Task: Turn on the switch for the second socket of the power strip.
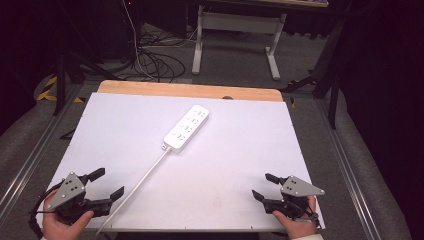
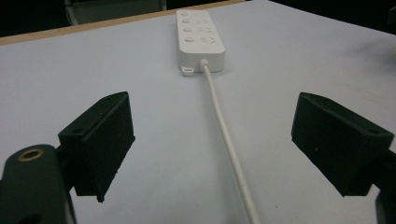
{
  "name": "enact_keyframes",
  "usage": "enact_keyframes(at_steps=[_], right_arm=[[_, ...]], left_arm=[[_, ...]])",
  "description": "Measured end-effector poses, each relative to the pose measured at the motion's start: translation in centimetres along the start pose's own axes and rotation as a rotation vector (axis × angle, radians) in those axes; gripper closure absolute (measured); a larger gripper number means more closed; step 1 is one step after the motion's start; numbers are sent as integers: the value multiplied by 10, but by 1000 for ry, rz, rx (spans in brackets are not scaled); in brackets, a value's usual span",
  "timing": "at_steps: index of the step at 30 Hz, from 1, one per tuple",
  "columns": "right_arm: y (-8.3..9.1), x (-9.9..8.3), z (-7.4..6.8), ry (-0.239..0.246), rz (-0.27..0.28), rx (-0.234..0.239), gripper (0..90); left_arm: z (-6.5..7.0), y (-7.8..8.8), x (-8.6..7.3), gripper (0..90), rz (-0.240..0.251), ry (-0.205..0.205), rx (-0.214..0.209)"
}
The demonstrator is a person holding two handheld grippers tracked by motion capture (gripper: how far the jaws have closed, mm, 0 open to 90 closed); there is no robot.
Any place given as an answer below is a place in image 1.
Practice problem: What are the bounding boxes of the yellow black floor tape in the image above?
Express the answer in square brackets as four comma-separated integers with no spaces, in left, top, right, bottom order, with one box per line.
[36,75,87,104]

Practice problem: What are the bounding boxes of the black curtain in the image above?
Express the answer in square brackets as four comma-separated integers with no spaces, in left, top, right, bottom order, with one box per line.
[339,0,424,240]

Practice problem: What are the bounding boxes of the black tripod stand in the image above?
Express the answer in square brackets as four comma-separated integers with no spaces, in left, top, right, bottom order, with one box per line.
[52,49,126,117]

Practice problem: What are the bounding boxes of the white metal desk frame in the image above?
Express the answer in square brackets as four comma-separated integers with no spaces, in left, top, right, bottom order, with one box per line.
[191,4,288,82]

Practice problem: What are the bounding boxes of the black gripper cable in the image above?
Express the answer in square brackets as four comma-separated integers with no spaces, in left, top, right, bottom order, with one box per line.
[293,199,323,231]
[28,187,65,240]

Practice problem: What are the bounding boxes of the aluminium floor rail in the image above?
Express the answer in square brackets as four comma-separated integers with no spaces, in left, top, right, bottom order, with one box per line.
[0,83,84,216]
[315,99,383,240]

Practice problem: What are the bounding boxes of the thin white floor cable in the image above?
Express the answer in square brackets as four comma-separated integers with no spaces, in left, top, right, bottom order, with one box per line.
[122,0,158,81]

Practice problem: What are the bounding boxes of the black metal stand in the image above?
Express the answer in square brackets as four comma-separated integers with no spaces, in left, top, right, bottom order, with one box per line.
[279,18,346,130]

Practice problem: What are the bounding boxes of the white power strip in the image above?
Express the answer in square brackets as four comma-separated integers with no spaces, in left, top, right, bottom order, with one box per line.
[162,104,211,154]

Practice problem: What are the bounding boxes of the white table board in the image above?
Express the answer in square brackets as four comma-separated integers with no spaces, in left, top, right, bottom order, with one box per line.
[35,92,326,233]

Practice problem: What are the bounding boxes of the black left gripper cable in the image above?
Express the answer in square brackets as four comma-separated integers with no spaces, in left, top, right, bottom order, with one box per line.
[28,187,65,240]

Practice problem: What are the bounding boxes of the wooden desk top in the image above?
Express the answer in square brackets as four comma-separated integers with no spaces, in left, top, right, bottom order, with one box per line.
[206,0,330,9]

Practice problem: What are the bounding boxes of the white power cord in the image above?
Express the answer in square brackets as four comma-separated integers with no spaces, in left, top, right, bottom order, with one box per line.
[94,147,172,238]

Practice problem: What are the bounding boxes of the black floor cables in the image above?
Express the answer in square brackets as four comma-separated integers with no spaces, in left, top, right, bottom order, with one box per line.
[132,31,187,84]

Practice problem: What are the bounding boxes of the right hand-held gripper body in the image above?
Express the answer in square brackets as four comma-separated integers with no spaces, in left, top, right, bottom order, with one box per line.
[263,175,326,220]

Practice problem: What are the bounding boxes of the person's right hand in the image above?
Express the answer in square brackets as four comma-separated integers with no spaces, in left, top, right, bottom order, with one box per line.
[272,195,318,240]

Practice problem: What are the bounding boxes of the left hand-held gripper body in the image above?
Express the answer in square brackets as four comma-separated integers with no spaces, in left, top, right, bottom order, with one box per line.
[44,172,113,223]

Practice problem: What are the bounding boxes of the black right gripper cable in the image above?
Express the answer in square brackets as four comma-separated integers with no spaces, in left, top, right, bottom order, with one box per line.
[293,199,323,231]

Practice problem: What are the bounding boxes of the person's left hand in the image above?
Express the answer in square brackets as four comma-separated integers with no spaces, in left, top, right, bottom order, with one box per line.
[41,191,95,240]

